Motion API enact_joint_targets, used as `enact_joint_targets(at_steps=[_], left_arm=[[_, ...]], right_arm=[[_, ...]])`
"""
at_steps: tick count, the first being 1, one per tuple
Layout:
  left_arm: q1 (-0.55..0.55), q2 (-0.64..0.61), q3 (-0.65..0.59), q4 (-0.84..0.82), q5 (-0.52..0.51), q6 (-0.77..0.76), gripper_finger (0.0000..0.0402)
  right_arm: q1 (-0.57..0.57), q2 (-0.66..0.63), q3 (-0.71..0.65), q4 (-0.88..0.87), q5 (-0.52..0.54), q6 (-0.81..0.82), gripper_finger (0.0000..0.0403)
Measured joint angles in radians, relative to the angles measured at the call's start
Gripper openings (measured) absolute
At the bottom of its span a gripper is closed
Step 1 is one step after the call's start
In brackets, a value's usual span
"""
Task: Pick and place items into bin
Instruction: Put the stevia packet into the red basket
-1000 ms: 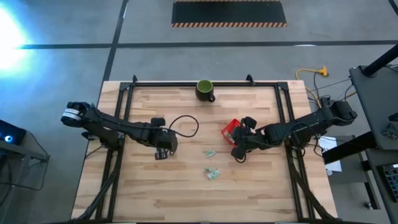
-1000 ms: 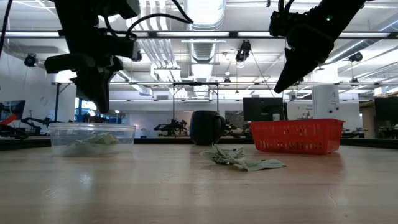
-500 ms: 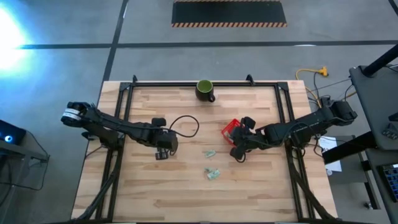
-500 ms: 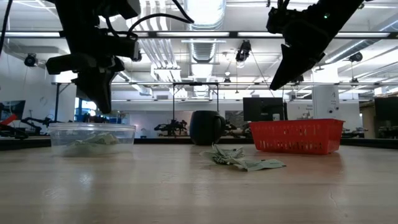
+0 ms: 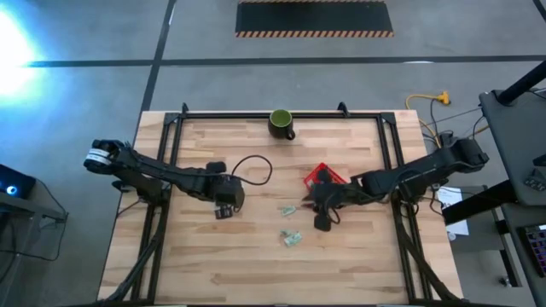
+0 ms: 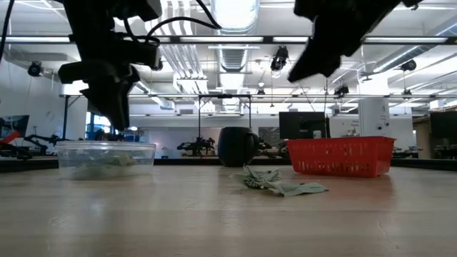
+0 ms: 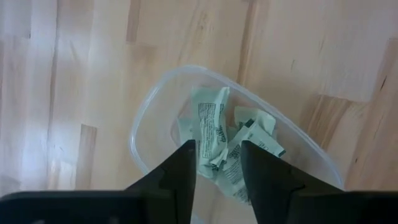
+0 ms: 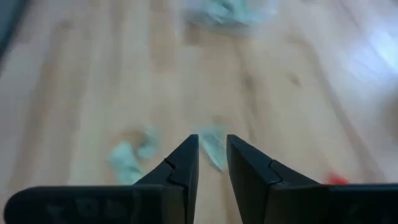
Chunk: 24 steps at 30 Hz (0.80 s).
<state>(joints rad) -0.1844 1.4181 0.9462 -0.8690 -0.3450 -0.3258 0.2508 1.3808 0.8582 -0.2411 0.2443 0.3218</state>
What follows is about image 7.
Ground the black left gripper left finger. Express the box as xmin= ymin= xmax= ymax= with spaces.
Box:
xmin=126 ymin=139 xmax=197 ymax=224

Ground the pale green printed packet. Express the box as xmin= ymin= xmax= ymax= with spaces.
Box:
xmin=190 ymin=86 xmax=231 ymax=180
xmin=214 ymin=161 xmax=251 ymax=205
xmin=233 ymin=106 xmax=277 ymax=136
xmin=226 ymin=123 xmax=286 ymax=175
xmin=177 ymin=116 xmax=195 ymax=146

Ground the clear plastic food container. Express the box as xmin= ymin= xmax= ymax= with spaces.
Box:
xmin=129 ymin=64 xmax=345 ymax=224

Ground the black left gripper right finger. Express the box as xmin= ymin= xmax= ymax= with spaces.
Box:
xmin=241 ymin=140 xmax=343 ymax=224

